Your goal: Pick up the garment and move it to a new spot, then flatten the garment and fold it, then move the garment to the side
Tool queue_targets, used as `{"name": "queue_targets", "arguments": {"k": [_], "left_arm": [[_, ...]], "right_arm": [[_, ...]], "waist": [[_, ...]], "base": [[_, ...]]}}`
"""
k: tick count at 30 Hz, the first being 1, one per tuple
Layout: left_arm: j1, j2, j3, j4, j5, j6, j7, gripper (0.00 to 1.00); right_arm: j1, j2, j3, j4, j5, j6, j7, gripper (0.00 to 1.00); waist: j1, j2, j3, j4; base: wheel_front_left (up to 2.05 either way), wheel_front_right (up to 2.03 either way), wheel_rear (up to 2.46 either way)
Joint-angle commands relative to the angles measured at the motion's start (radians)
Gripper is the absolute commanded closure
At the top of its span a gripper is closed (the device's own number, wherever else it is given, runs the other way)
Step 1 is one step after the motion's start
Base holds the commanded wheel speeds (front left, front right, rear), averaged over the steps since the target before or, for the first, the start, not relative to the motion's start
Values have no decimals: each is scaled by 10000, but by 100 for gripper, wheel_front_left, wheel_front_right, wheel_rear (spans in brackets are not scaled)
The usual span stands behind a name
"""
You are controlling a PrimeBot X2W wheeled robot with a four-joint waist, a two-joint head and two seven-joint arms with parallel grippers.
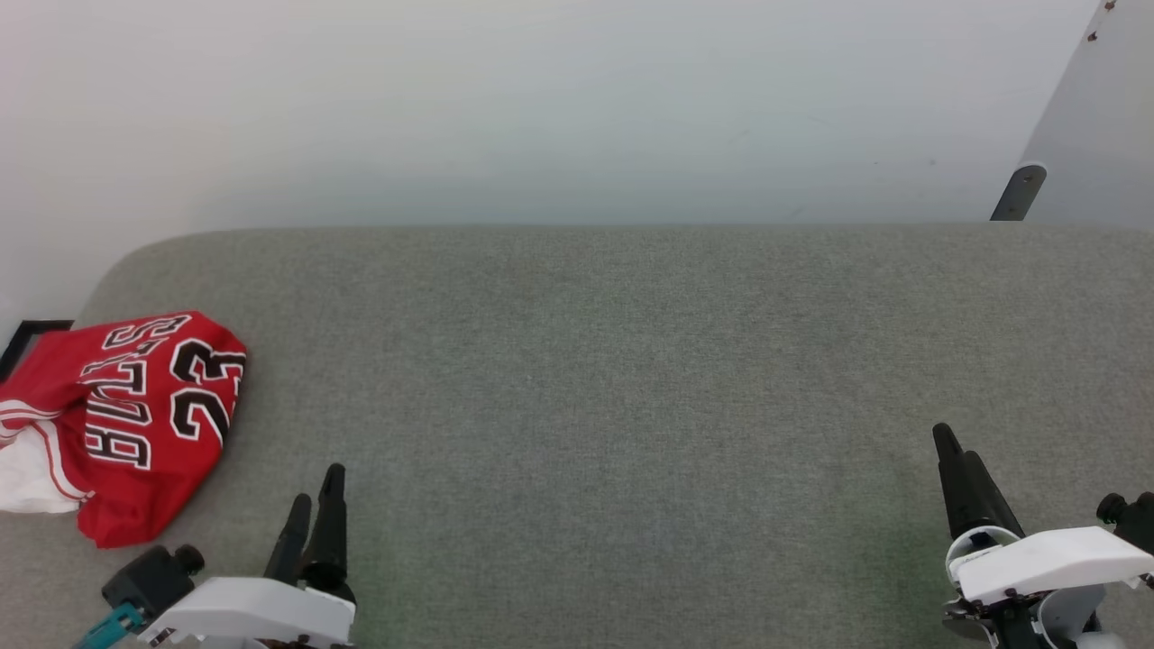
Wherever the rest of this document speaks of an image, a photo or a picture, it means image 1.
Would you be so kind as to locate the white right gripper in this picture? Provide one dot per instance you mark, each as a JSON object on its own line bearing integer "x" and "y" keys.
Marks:
{"x": 1046, "y": 559}

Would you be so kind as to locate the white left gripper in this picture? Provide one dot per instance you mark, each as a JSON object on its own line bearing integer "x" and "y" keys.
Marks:
{"x": 261, "y": 613}

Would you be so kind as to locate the red basketball jersey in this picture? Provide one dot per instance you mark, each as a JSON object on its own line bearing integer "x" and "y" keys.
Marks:
{"x": 153, "y": 424}

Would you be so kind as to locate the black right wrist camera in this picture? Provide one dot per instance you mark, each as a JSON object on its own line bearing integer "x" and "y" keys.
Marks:
{"x": 1131, "y": 518}

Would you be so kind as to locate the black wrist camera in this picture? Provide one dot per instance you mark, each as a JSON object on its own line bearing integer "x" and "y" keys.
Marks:
{"x": 1131, "y": 518}
{"x": 149, "y": 580}

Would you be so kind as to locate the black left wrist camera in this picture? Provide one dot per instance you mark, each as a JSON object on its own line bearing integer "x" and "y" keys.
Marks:
{"x": 149, "y": 580}

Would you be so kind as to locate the dark grey door bracket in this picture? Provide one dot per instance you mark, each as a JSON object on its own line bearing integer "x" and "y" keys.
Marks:
{"x": 1019, "y": 192}

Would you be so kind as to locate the black rectangular frame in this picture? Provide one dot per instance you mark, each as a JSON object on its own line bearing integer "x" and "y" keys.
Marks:
{"x": 22, "y": 338}

